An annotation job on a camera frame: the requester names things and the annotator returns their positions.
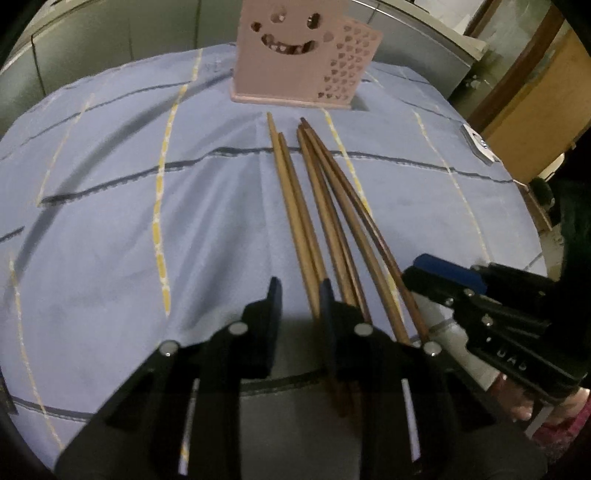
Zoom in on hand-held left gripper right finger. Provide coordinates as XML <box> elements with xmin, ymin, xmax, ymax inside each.
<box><xmin>320</xmin><ymin>278</ymin><xmax>548</xmax><ymax>480</ymax></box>

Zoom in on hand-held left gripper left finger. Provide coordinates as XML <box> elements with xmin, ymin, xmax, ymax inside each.
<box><xmin>55</xmin><ymin>276</ymin><xmax>283</xmax><ymax>480</ymax></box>

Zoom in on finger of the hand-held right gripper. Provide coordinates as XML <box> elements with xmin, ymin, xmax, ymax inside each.
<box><xmin>401</xmin><ymin>269</ymin><xmax>551</xmax><ymax>339</ymax></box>
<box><xmin>412</xmin><ymin>253</ymin><xmax>556</xmax><ymax>302</ymax></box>

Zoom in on bundle of wooden chopsticks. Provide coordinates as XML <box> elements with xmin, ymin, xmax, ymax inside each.
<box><xmin>266</xmin><ymin>112</ymin><xmax>430</xmax><ymax>418</ymax></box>

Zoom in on pink smiley utensil holder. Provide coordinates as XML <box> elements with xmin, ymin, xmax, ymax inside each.
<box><xmin>229</xmin><ymin>0</ymin><xmax>385</xmax><ymax>109</ymax></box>

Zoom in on person's right hand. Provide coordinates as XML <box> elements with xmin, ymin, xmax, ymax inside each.
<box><xmin>488</xmin><ymin>373</ymin><xmax>537</xmax><ymax>422</ymax></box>

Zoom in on small white electronic device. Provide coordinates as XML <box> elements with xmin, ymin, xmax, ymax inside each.
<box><xmin>462</xmin><ymin>124</ymin><xmax>502</xmax><ymax>163</ymax></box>

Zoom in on blue plaid tablecloth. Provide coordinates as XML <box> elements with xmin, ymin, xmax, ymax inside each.
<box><xmin>0</xmin><ymin>44</ymin><xmax>548</xmax><ymax>462</ymax></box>

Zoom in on white kitchen countertop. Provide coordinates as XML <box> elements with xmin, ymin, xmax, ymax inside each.
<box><xmin>397</xmin><ymin>0</ymin><xmax>488</xmax><ymax>61</ymax></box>

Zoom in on grey kitchen cabinets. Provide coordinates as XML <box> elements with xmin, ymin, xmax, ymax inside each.
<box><xmin>0</xmin><ymin>0</ymin><xmax>476</xmax><ymax>107</ymax></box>

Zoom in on wooden door frame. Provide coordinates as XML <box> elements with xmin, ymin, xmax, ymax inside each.
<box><xmin>471</xmin><ymin>0</ymin><xmax>591</xmax><ymax>185</ymax></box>

